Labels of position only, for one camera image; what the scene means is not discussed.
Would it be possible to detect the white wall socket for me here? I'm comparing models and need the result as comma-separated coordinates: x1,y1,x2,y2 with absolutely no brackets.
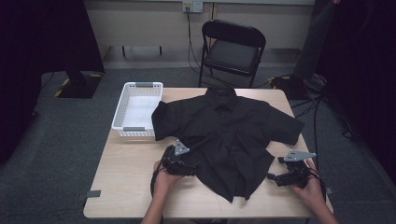
182,0,204,14

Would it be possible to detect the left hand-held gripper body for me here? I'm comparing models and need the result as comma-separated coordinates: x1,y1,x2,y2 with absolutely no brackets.
160,139,198,177

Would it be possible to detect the white plastic basket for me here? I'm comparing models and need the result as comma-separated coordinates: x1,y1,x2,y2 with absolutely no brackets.
111,81,164,138

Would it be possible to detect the person's left hand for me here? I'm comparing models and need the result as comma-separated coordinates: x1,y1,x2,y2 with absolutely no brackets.
152,160,185,201

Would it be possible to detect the black stand base yellow tape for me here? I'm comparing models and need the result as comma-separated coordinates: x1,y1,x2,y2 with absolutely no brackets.
53,70,105,100

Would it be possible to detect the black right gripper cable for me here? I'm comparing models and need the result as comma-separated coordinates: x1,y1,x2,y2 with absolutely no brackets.
307,167,327,200

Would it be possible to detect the black wall cable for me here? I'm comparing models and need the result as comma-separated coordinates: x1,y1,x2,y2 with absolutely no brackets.
186,7,237,89

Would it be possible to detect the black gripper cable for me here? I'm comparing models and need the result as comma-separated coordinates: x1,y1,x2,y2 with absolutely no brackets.
149,160,166,198
307,167,327,200

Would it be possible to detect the black curtain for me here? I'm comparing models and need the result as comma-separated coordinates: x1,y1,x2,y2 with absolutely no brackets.
314,0,396,185
0,0,106,165

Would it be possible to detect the black short-sleeved shirt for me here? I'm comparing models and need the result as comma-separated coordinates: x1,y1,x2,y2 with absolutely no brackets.
150,86,305,203

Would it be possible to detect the black floor cable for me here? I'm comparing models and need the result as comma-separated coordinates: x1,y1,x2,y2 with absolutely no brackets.
290,92,362,171

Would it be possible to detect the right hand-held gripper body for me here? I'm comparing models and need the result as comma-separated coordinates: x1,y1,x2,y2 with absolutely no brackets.
276,149,318,189

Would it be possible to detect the black folding chair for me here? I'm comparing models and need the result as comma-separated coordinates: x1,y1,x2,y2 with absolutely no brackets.
198,19,267,89

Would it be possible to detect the person's right hand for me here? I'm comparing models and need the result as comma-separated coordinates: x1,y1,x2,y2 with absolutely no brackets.
290,159,327,207

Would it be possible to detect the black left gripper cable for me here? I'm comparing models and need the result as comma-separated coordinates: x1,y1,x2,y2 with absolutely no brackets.
149,160,166,198

